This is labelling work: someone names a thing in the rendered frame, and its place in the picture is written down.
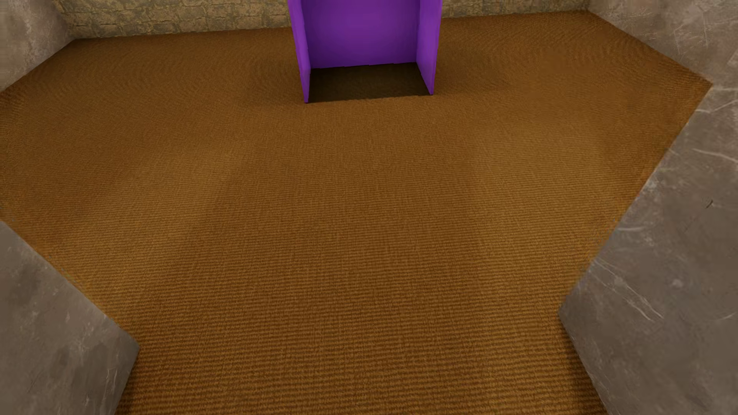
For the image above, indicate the purple open-front booth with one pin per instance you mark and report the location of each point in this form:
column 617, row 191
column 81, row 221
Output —
column 360, row 32

